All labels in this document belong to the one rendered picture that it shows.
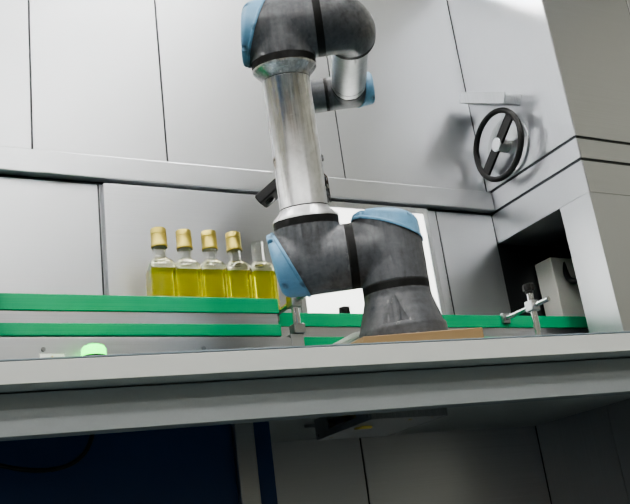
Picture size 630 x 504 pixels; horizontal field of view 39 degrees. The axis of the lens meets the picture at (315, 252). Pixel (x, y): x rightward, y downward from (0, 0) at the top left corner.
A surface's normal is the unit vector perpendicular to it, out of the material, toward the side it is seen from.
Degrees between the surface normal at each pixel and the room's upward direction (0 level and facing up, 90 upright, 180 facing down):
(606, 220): 90
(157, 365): 90
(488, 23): 90
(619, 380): 90
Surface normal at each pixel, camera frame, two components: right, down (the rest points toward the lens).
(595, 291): -0.88, -0.04
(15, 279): 0.45, -0.35
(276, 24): -0.02, -0.12
